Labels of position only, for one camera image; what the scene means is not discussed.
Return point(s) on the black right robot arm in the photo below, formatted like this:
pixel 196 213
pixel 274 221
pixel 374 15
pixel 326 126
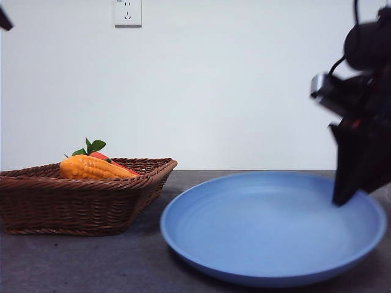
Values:
pixel 369 42

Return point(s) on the brown woven wicker basket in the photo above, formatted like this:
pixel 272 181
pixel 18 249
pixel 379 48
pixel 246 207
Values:
pixel 76 207

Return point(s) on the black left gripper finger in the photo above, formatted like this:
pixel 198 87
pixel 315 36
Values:
pixel 4 18

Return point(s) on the orange-yellow corn cob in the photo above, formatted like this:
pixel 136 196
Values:
pixel 88 168

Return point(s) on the orange carrot with green leaves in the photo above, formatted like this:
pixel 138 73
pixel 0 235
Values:
pixel 98 155

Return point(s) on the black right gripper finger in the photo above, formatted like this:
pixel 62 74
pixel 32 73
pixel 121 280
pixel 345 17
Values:
pixel 346 158
pixel 369 171

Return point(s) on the white wall socket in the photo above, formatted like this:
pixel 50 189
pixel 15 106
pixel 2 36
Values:
pixel 128 15

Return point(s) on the blue round plate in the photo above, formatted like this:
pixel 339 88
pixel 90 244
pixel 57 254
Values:
pixel 259 219

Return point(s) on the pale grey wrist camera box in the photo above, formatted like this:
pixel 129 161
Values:
pixel 320 85

